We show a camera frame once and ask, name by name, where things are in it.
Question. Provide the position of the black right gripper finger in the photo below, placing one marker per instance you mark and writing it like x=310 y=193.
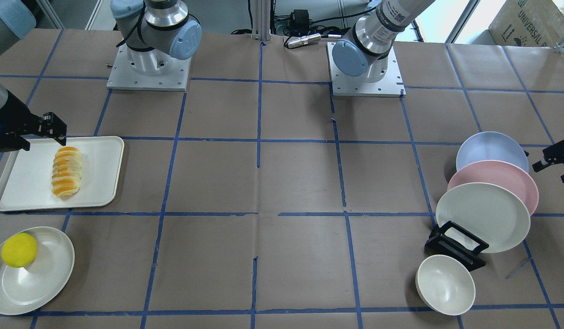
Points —
x=10 y=143
x=48 y=125

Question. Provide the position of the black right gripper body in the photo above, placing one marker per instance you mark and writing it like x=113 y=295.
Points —
x=18 y=119

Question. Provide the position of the striped bread loaf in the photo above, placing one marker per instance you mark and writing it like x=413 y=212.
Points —
x=67 y=172

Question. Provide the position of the blue plate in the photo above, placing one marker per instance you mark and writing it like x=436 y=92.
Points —
x=491 y=145

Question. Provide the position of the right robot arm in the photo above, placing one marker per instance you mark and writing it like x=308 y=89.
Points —
x=147 y=26

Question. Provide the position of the pink plate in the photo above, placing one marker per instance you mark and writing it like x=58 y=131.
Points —
x=504 y=174

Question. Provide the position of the black plate rack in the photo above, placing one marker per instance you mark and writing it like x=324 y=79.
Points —
x=440 y=243

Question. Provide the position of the cream lemon plate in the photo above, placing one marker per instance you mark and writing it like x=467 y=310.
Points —
x=24 y=289

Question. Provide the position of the white rectangular tray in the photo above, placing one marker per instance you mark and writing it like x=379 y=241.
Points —
x=26 y=180

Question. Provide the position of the yellow lemon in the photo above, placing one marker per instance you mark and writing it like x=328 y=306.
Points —
x=19 y=250

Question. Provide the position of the cardboard box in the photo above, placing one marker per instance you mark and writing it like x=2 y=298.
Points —
x=529 y=23

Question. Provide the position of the cream bowl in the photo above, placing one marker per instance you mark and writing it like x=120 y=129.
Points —
x=445 y=285

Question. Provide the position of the black power adapter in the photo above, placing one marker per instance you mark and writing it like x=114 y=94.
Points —
x=299 y=19

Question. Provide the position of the silver cylindrical connector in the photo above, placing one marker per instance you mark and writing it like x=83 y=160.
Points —
x=302 y=41

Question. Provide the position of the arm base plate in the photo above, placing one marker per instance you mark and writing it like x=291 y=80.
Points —
x=148 y=71
x=382 y=79

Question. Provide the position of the aluminium frame post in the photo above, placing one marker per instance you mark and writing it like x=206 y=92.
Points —
x=261 y=20

